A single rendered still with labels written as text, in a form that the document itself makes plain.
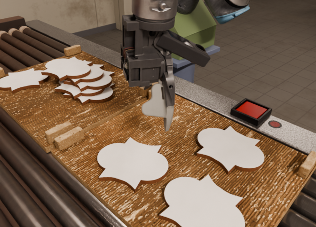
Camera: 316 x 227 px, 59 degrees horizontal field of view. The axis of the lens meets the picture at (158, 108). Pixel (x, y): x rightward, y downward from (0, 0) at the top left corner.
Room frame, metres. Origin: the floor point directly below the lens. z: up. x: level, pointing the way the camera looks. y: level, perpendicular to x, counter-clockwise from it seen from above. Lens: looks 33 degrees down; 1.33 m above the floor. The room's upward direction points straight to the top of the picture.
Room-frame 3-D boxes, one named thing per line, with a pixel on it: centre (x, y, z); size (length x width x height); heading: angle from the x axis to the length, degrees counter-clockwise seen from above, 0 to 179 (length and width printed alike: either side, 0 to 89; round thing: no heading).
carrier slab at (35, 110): (0.71, 0.26, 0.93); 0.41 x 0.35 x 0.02; 45
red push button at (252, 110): (0.60, -0.24, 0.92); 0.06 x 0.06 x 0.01; 47
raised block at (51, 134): (0.48, 0.21, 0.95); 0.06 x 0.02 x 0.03; 135
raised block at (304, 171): (0.38, -0.28, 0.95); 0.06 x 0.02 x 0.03; 136
